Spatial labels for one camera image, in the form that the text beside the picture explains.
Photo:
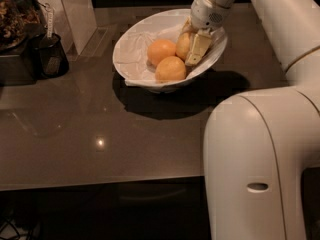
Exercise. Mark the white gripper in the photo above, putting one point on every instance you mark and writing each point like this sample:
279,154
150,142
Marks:
207,14

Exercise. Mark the orange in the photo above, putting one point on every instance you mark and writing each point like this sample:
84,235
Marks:
159,50
170,69
183,45

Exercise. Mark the white paper napkin liner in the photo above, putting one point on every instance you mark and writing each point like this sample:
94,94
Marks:
133,55

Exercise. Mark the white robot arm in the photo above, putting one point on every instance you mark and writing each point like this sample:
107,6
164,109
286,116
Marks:
258,144

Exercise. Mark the black mesh cup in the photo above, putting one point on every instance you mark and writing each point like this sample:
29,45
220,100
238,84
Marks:
48,55

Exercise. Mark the dark box under jar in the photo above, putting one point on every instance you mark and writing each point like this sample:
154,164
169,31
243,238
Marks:
16,66

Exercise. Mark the white tilted bowl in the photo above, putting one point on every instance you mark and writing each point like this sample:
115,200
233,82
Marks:
133,50

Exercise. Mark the white standing board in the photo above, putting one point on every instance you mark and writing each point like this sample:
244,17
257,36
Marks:
74,22

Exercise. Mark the white tag in cup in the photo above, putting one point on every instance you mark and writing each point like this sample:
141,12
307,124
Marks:
50,19

